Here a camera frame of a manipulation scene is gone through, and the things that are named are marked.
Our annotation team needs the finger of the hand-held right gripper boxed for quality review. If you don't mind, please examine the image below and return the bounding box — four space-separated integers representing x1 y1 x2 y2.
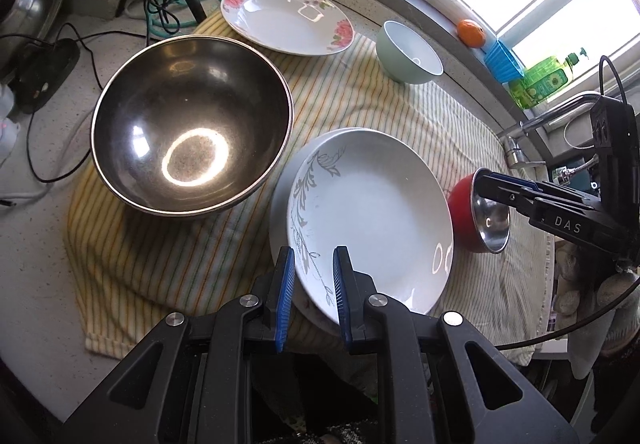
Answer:
477 188 631 255
475 168 603 210

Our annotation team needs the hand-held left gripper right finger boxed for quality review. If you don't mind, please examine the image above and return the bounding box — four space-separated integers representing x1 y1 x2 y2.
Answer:
332 245 576 444

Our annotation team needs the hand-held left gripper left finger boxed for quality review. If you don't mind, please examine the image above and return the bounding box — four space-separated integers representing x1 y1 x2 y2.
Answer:
62 246 297 444

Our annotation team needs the small red-sided steel bowl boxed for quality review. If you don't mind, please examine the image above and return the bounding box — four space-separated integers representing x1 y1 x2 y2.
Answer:
446 168 512 255

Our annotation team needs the white plate grey leaf print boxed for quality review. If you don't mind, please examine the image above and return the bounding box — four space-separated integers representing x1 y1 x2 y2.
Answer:
286 130 455 325

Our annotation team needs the large steel bowl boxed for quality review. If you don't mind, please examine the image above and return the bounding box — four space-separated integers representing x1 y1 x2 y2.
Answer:
91 35 295 218

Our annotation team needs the small pink floral plate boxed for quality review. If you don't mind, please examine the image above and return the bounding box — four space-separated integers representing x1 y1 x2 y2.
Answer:
221 0 355 56

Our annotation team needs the person's right forearm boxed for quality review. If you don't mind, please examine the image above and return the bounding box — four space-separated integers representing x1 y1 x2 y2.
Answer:
570 269 640 380

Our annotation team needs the person's right hand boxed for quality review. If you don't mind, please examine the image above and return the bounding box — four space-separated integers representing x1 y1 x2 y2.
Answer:
554 241 601 332

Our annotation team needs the chrome kitchen faucet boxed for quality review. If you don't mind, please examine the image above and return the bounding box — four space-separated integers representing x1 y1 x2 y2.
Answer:
501 91 603 185

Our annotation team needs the large pink floral plate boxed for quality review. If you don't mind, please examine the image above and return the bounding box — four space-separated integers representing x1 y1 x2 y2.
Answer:
269 128 351 330

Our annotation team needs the yellow striped cloth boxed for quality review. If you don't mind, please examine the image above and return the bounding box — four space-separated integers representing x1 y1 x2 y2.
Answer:
65 9 557 367

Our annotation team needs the green dish soap bottle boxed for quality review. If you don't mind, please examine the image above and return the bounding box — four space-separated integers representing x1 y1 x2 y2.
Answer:
510 49 591 107

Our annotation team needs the blue fluted silicone cup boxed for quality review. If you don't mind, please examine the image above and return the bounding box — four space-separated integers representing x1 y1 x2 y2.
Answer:
484 40 526 84

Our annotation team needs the orange tangerine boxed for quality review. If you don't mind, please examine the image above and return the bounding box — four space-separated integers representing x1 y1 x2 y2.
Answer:
457 19 486 47

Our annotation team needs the pale green ceramic bowl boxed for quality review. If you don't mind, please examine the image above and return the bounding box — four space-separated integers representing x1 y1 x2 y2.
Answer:
376 20 444 85

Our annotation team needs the white power adapter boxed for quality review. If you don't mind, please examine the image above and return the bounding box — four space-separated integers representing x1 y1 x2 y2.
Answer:
0 84 21 165

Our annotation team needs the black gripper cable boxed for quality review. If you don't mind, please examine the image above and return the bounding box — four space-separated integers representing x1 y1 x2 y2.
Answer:
495 55 640 352

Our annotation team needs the thin black cable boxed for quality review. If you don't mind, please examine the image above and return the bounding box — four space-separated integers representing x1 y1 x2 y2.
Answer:
0 21 108 185

